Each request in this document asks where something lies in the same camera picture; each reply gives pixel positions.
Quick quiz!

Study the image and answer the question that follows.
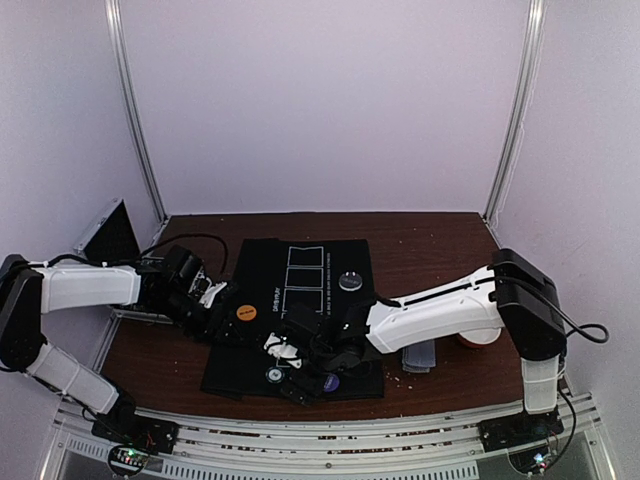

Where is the purple small blind button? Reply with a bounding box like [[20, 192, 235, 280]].
[[323, 373, 341, 393]]

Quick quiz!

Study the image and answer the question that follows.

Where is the dark dealer button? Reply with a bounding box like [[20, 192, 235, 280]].
[[338, 271, 363, 292]]

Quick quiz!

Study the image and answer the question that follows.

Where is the orange big blind button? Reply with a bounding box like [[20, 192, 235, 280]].
[[236, 304, 258, 323]]

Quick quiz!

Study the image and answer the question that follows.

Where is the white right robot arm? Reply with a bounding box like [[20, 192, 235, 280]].
[[263, 248, 610, 449]]

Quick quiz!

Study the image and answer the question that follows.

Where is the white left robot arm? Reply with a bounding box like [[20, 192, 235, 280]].
[[1, 240, 236, 444]]

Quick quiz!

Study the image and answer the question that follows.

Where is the aluminium poker chip case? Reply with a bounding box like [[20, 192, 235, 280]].
[[73, 198, 172, 325]]

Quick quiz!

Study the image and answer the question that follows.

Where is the black poker play mat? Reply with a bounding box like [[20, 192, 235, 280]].
[[200, 239, 384, 402]]

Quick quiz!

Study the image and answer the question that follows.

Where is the orange white bowl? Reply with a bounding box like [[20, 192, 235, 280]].
[[457, 329, 502, 349]]

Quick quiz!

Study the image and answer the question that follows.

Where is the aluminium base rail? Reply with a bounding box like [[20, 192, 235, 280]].
[[49, 392, 601, 480]]

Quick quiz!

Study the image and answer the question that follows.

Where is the aluminium frame post left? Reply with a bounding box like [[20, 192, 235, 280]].
[[104, 0, 168, 223]]

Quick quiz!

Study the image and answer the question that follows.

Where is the aluminium frame post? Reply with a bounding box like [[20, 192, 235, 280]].
[[483, 0, 547, 227], [104, 0, 168, 223]]

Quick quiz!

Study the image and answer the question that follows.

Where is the aluminium frame post right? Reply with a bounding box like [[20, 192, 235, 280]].
[[483, 0, 547, 227]]

